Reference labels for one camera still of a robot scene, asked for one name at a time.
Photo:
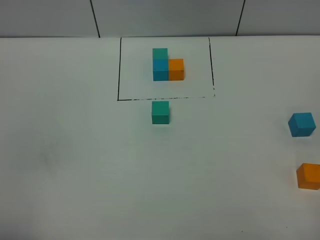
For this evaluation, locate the orange template block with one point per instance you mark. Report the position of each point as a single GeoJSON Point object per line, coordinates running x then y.
{"type": "Point", "coordinates": [176, 70]}

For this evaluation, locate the green template block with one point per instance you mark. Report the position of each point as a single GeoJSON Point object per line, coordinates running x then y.
{"type": "Point", "coordinates": [159, 53]}

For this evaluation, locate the blue template block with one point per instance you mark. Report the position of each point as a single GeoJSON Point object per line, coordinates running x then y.
{"type": "Point", "coordinates": [160, 69]}

